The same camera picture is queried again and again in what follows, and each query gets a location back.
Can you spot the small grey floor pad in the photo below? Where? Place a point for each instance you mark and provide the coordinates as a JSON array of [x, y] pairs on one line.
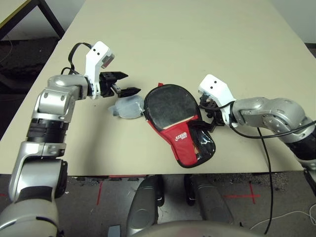
[[114, 231]]

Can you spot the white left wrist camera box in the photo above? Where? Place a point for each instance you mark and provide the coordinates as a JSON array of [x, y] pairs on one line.
[[98, 51]]

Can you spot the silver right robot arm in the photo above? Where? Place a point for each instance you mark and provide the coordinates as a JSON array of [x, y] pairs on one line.
[[271, 113]]

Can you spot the red black paddle case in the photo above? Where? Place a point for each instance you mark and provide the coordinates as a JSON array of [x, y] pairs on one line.
[[182, 148]]

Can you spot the grey robot left leg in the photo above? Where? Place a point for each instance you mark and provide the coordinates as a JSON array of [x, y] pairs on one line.
[[143, 205]]

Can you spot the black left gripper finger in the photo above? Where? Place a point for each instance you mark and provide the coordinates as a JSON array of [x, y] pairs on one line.
[[119, 75], [129, 91]]

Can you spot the grey robot leg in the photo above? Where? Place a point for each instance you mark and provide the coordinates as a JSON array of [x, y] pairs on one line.
[[212, 202], [143, 205]]

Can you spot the black rubber ping-pong paddle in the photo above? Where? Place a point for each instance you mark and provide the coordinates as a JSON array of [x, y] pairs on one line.
[[170, 106]]

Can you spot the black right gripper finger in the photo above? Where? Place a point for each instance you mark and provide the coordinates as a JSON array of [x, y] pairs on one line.
[[203, 103], [200, 124]]

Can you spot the black foam floor mat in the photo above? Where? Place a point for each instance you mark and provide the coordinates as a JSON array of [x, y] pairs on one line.
[[24, 56]]

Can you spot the grey robot right leg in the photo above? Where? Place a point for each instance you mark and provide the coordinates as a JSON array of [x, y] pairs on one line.
[[212, 202]]

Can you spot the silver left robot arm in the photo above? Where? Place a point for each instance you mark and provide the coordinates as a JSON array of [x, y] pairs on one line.
[[54, 98]]

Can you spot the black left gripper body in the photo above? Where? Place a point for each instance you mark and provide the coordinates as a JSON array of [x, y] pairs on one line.
[[106, 84]]

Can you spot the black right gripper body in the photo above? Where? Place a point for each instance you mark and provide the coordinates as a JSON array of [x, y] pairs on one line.
[[216, 114]]

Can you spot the grey robot torso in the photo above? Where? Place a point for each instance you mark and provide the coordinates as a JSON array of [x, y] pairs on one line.
[[192, 230]]

